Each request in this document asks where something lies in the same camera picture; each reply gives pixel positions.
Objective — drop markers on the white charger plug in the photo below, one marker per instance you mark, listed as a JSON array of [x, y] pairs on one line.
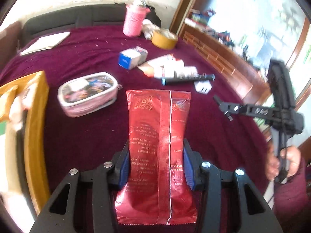
[[203, 87]]

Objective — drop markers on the white paper booklet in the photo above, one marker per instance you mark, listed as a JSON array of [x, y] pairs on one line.
[[45, 43]]

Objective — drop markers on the long white ointment box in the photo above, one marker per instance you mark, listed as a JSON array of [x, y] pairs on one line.
[[163, 66]]

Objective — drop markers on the yellow tape roll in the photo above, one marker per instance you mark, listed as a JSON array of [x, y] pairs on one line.
[[164, 39]]

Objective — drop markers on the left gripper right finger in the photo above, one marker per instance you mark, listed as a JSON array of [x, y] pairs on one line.
[[251, 213]]

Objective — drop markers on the black sofa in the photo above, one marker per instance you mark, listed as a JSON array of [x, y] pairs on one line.
[[72, 17]]

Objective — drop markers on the pink zipper pouch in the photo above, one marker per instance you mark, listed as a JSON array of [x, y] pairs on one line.
[[87, 94]]

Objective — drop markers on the pink knit covered bottle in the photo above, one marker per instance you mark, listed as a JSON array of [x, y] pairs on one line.
[[135, 14]]

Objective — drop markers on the blue white small box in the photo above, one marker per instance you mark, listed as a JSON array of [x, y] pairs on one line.
[[132, 57]]

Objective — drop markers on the black marker teal cap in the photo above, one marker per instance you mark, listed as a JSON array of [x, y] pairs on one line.
[[187, 79]]

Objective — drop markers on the wooden cabinet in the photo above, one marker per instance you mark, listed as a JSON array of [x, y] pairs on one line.
[[240, 37]]

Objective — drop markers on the red snack packet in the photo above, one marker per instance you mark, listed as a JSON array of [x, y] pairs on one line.
[[156, 192]]

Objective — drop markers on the person right hand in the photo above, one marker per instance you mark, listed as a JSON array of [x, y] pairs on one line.
[[292, 153]]

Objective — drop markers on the yellow taped foam box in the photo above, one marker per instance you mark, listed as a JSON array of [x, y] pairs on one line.
[[24, 183]]

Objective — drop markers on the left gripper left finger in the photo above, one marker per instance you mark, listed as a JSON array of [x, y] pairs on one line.
[[58, 214]]

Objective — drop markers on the white pill bottle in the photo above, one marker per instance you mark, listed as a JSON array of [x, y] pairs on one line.
[[182, 72]]

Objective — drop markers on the crumpled white tissue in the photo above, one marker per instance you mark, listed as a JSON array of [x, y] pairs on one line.
[[148, 28]]

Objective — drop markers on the maroon sleeve forearm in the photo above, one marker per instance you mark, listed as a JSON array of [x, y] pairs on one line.
[[292, 204]]

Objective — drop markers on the maroon tablecloth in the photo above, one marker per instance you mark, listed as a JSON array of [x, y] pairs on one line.
[[87, 141]]

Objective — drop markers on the maroon armchair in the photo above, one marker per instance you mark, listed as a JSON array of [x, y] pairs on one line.
[[9, 42]]

